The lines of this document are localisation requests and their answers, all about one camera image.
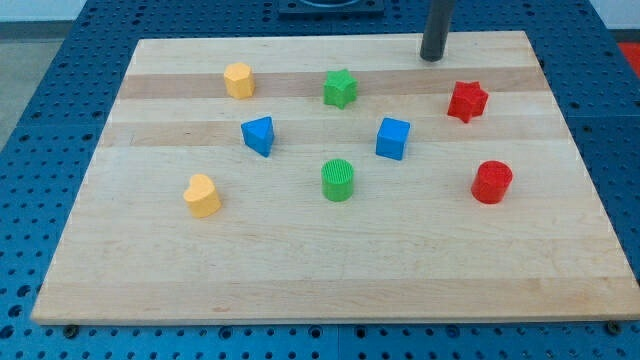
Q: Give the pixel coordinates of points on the blue triangle block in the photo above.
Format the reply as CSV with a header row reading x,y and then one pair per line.
x,y
259,135

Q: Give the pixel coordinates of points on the yellow hexagon block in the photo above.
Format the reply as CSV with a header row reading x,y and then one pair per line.
x,y
239,80

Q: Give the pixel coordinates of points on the red cylinder block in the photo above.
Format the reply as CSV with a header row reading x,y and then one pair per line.
x,y
491,182

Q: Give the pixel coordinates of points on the light wooden board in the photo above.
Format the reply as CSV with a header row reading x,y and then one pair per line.
x,y
411,245

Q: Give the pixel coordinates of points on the green cylinder block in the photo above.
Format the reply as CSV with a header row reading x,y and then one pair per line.
x,y
337,177

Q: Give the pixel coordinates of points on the red star block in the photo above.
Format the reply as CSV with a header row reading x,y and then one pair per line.
x,y
468,100

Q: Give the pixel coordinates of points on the blue cube block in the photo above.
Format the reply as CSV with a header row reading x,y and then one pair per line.
x,y
392,138

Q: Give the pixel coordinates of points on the yellow heart block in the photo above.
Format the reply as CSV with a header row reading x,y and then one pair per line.
x,y
201,196

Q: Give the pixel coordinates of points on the green star block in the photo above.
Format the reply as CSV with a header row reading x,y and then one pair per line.
x,y
340,88

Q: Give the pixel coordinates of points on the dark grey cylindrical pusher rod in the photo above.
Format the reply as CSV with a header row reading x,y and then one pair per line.
x,y
436,30

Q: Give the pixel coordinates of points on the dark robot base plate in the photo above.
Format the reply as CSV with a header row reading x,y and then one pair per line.
x,y
296,8

